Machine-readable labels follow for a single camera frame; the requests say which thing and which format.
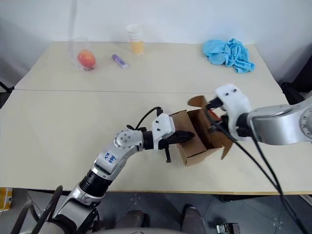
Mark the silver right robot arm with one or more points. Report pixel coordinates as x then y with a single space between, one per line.
280 126

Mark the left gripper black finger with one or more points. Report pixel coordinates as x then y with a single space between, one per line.
181 140
185 134

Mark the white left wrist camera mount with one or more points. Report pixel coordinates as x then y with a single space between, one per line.
162 125

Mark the brown cardboard box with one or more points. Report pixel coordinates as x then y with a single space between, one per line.
195 156

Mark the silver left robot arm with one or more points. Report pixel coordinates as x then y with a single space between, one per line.
126 141

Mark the dark rounded shape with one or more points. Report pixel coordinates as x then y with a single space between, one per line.
192 217
135 218

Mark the black office chair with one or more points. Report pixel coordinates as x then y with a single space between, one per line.
302 78

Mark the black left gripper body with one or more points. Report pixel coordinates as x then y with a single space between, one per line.
167 143

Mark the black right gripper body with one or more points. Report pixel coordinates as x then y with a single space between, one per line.
224 123

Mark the purple and white marker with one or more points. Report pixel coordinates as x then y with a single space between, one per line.
119 61

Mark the yellow carton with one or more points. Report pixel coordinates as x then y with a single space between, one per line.
6 198

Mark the red orange apple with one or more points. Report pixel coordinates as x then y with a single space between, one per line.
86 58

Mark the crumpled light blue cloth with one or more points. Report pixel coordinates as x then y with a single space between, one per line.
224 52

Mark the metal bracket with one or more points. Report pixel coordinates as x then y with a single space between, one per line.
228 228

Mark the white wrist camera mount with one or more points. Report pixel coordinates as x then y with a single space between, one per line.
162 125
234 100

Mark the white paper cup stack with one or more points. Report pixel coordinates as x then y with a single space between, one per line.
134 33

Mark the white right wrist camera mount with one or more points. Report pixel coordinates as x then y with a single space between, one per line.
234 100

